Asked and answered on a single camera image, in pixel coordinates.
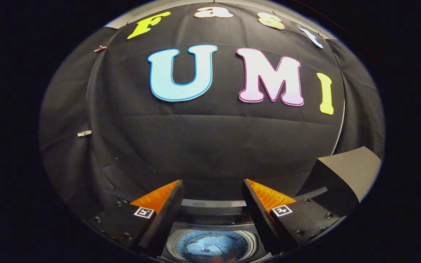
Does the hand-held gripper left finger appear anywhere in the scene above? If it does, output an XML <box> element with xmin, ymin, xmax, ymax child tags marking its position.
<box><xmin>87</xmin><ymin>179</ymin><xmax>185</xmax><ymax>257</ymax></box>

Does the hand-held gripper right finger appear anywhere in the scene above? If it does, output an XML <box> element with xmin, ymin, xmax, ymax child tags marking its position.
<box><xmin>242</xmin><ymin>178</ymin><xmax>343</xmax><ymax>255</ymax></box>

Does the grey top-load washing machine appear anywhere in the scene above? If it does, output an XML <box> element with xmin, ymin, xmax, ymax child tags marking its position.
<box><xmin>103</xmin><ymin>186</ymin><xmax>329</xmax><ymax>263</ymax></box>

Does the light blue button shirt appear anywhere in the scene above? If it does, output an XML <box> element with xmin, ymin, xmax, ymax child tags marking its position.
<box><xmin>186</xmin><ymin>235</ymin><xmax>237</xmax><ymax>257</ymax></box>

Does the black backdrop cloth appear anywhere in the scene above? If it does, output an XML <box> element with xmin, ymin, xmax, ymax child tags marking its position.
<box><xmin>39</xmin><ymin>3</ymin><xmax>385</xmax><ymax>223</ymax></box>

